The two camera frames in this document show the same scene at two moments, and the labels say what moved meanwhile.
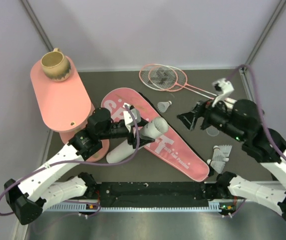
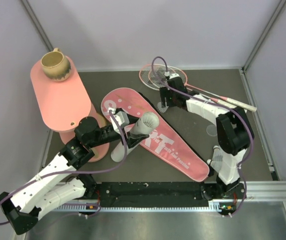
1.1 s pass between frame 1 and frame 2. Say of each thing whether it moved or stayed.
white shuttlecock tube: moved
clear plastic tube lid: stayed
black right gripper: moved
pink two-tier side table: stayed
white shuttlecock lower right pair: stayed
